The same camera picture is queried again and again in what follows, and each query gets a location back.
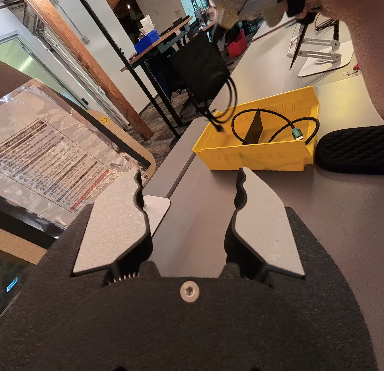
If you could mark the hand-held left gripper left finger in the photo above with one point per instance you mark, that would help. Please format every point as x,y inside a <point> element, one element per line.
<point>111,226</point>

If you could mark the rounded wooden panel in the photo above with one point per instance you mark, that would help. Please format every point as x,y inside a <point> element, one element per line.
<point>120,127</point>

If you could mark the black bin divider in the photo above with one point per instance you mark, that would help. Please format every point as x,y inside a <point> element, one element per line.
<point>253,127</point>

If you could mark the person's right hand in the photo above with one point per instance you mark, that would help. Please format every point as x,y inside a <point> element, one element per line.
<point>336,1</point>

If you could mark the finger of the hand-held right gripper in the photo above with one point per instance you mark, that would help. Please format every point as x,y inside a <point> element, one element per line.
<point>231,1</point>

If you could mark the wooden beam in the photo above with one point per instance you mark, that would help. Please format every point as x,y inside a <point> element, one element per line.
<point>79,55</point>

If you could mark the instruction sheet in plastic sleeve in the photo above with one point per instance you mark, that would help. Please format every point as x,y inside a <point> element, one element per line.
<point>60,154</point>

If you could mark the person's right forearm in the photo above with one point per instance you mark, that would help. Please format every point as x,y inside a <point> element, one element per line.
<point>372,61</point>

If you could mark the black quilted wrist rest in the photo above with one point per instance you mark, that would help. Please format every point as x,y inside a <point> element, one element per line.
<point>351,150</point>

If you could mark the red plastic bin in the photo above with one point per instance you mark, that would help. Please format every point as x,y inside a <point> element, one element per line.
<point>237,48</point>

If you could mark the black hdmi adapter hub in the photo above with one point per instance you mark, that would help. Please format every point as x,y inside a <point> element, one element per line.
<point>220,127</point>

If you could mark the white carton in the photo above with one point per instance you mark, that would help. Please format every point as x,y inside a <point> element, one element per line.
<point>147,24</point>

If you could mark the white desktop stand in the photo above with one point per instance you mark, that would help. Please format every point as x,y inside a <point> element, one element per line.
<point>324,64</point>

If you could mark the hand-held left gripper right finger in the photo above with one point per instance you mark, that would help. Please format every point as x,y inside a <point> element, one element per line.
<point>264,226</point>

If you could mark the yellow plastic bin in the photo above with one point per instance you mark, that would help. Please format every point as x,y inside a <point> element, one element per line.
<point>255,157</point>

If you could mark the black pole stand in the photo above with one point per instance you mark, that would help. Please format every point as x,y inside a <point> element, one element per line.
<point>99,24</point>

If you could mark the white display stand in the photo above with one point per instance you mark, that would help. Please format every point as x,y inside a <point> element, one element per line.
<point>157,211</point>

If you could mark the wooden desk with black legs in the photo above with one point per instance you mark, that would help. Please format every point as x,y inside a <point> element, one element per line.
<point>175,31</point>

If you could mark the blue plastic bin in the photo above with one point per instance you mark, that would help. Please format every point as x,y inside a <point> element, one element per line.
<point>147,42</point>

